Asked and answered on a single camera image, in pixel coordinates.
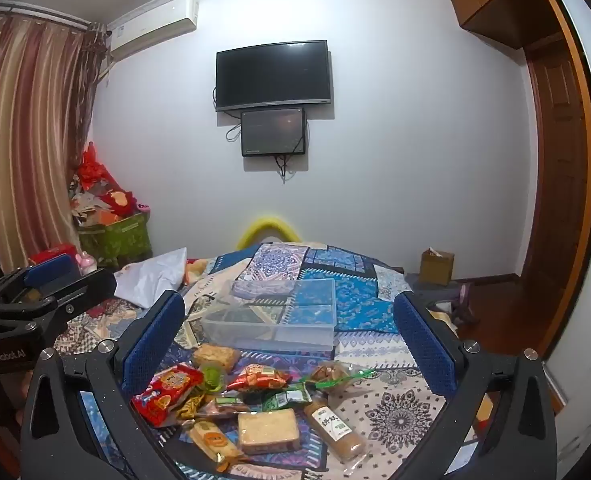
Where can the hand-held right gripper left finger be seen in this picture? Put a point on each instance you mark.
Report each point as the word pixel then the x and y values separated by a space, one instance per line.
pixel 153 335

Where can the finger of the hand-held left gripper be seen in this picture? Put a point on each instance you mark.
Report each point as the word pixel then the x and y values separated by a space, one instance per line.
pixel 82 290
pixel 52 265

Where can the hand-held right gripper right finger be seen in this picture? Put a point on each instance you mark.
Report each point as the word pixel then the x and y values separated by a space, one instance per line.
pixel 420 340

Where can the yellow fried snack packet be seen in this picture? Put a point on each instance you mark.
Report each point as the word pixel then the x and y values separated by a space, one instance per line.
pixel 216 357

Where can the green jelly cup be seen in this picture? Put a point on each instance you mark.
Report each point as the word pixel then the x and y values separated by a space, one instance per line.
pixel 212 378

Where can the small yellow brown snack packet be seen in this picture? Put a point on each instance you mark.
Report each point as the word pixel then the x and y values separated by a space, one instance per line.
pixel 190 406

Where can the clear green trimmed snack packet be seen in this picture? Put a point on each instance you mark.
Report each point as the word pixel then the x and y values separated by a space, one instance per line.
pixel 333 374

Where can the small clear sausage packet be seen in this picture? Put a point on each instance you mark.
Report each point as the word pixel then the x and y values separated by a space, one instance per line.
pixel 224 405

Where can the small red orange snack packet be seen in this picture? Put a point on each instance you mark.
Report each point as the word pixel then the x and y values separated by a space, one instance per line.
pixel 258 378

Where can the clear plastic storage container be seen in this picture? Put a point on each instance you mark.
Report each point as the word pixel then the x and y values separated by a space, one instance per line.
pixel 275 320

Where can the long beige biscuit packet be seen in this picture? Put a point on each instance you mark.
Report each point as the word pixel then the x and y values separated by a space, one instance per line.
pixel 334 430

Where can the small green snack packet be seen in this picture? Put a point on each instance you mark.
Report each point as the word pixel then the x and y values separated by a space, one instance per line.
pixel 280 400

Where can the square bread cake packet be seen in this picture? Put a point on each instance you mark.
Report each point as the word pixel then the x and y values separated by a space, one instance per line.
pixel 268 430

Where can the red box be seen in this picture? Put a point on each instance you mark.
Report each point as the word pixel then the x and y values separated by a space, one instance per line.
pixel 50 253

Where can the pink toy figure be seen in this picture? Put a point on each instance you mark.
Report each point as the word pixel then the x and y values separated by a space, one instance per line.
pixel 86 262

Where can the purple shoes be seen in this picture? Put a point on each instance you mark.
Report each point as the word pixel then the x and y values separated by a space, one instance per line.
pixel 463 302

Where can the white pillow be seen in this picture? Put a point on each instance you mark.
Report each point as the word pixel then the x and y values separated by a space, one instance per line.
pixel 153 275

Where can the green storage box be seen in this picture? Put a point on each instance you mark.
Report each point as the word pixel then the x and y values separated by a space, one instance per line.
pixel 120 237

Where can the patchwork blue blanket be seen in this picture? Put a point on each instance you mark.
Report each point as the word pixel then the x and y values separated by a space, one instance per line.
pixel 360 300

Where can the brown cardboard box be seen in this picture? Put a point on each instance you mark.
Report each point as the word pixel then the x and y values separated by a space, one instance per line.
pixel 436 266

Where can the pile of red decorations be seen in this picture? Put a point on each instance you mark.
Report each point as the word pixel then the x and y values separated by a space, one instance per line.
pixel 95 185

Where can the striped brown curtain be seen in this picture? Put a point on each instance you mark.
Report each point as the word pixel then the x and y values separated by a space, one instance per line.
pixel 30 135

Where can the white wardrobe door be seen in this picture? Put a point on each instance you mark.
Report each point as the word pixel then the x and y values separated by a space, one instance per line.
pixel 590 270

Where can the brown wooden door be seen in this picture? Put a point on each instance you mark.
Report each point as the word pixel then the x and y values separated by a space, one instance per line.
pixel 560 170

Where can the white air conditioner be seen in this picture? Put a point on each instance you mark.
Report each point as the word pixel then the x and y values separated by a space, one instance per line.
pixel 150 22

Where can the wooden overhead cabinet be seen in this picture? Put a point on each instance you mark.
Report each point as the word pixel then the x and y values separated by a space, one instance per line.
pixel 495 0

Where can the small black wall monitor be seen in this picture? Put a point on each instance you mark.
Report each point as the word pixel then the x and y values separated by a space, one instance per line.
pixel 273 132

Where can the black wall television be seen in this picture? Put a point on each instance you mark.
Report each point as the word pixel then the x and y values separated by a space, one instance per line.
pixel 274 75

